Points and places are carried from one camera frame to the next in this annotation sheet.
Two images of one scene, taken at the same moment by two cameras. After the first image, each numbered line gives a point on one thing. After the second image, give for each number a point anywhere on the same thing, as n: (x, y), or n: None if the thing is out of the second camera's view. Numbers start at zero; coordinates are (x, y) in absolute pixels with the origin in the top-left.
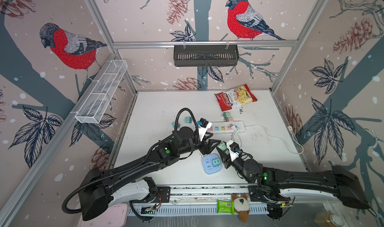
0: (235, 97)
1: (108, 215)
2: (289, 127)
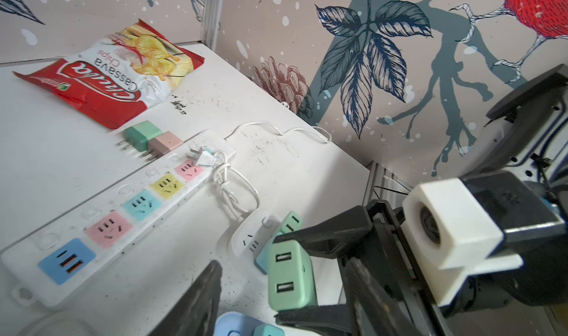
0: (118, 77)
1: None
2: (285, 104)
